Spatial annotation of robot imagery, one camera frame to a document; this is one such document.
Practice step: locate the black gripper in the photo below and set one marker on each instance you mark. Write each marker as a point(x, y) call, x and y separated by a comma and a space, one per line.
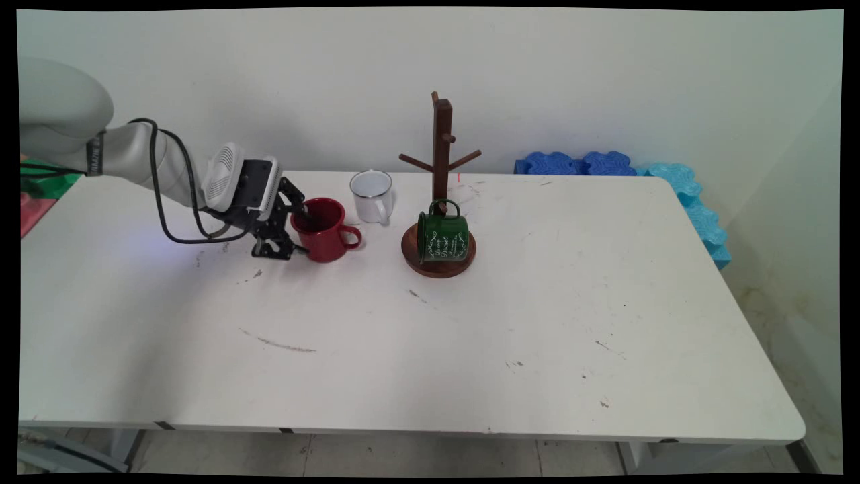
point(255, 191)

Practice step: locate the red enamel mug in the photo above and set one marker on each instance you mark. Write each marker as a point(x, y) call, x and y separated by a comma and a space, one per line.
point(326, 238)

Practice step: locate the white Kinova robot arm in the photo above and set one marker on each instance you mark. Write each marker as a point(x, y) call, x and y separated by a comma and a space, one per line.
point(64, 114)

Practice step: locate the white enamel mug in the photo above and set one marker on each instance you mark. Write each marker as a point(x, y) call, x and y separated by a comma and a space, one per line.
point(369, 198)

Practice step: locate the green enamel mug with lettering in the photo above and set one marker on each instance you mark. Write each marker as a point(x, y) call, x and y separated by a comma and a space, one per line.
point(443, 242)

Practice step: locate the dark wooden mug tree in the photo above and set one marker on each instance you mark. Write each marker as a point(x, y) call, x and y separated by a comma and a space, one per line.
point(442, 141)

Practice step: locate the green foam mat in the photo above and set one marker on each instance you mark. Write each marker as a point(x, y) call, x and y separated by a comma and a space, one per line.
point(50, 185)

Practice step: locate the red foam mat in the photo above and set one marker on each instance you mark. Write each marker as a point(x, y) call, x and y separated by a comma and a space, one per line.
point(33, 215)

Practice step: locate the dark blue foam mat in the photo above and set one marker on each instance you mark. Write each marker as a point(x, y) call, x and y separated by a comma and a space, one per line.
point(571, 163)

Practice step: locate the light blue foam mat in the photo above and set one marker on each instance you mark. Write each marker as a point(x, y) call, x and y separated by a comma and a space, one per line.
point(699, 215)

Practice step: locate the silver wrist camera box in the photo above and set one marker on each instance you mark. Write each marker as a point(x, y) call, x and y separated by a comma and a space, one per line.
point(222, 175)

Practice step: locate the grey table leg frame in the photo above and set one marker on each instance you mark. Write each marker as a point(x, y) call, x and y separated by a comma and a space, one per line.
point(74, 454)

